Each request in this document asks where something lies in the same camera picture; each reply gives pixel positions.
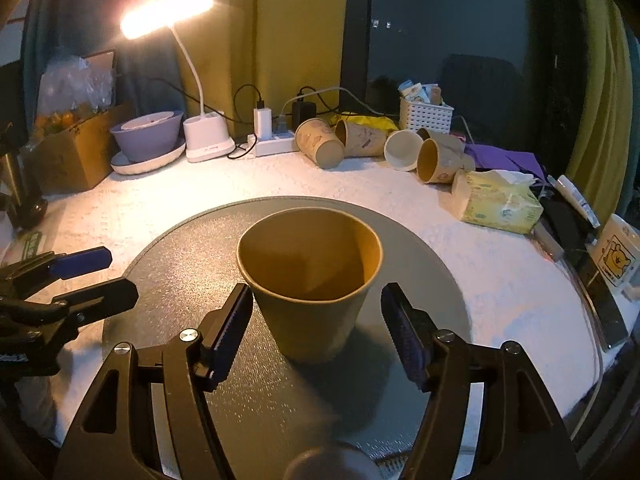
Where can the white desk lamp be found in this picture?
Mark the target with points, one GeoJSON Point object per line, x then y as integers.
{"type": "Point", "coordinates": [207, 135]}

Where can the printed brown paper cup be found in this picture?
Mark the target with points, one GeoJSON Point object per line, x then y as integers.
{"type": "Point", "coordinates": [440, 162]}
{"type": "Point", "coordinates": [362, 140]}
{"type": "Point", "coordinates": [445, 139]}
{"type": "Point", "coordinates": [317, 142]}

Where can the round grey mat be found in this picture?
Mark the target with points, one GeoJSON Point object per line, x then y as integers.
{"type": "Point", "coordinates": [185, 260]}

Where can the white power strip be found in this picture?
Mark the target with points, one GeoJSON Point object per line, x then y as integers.
{"type": "Point", "coordinates": [272, 145]}

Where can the white plate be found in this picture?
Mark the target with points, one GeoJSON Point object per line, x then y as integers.
{"type": "Point", "coordinates": [150, 164]}

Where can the yellow curtain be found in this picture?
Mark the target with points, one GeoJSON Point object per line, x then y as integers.
{"type": "Point", "coordinates": [295, 35]}

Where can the black tripod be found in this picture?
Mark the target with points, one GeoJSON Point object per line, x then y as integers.
{"type": "Point", "coordinates": [20, 190]}

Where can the white tube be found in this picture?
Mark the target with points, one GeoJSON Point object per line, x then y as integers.
{"type": "Point", "coordinates": [577, 200]}

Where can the white paper cup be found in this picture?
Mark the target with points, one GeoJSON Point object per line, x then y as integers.
{"type": "Point", "coordinates": [402, 152]}

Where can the dark chair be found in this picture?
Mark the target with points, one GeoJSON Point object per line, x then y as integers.
{"type": "Point", "coordinates": [480, 90]}

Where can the black phone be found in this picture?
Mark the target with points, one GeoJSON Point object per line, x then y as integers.
{"type": "Point", "coordinates": [605, 305]}

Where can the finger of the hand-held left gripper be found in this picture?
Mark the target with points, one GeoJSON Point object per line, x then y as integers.
{"type": "Point", "coordinates": [82, 262]}
{"type": "Point", "coordinates": [105, 296]}

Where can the yellow snack bag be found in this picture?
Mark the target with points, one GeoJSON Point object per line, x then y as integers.
{"type": "Point", "coordinates": [375, 122]}

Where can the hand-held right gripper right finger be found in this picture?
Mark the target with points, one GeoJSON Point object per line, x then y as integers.
{"type": "Point", "coordinates": [407, 340]}

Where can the white charger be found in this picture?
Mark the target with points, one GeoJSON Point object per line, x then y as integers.
{"type": "Point", "coordinates": [262, 121]}

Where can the green label packet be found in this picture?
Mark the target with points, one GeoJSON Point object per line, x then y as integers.
{"type": "Point", "coordinates": [30, 245]}

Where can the purple bowl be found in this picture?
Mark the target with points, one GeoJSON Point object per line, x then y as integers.
{"type": "Point", "coordinates": [145, 140]}

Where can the purple cloth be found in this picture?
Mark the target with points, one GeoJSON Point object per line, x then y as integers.
{"type": "Point", "coordinates": [500, 160]}

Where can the cardboard box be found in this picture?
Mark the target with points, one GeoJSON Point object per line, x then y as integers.
{"type": "Point", "coordinates": [75, 155]}

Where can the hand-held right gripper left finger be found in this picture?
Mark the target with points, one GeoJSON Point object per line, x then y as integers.
{"type": "Point", "coordinates": [227, 332]}

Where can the yellow tissue pack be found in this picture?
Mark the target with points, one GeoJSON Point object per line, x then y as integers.
{"type": "Point", "coordinates": [495, 205]}

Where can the white bear mug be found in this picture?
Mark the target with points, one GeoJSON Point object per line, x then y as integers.
{"type": "Point", "coordinates": [620, 260]}

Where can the clear plastic bag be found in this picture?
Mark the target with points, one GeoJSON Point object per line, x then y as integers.
{"type": "Point", "coordinates": [70, 85]}

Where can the black charger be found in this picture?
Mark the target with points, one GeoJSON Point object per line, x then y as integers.
{"type": "Point", "coordinates": [304, 111]}

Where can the white plastic basket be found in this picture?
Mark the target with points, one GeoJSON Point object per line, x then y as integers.
{"type": "Point", "coordinates": [425, 112]}

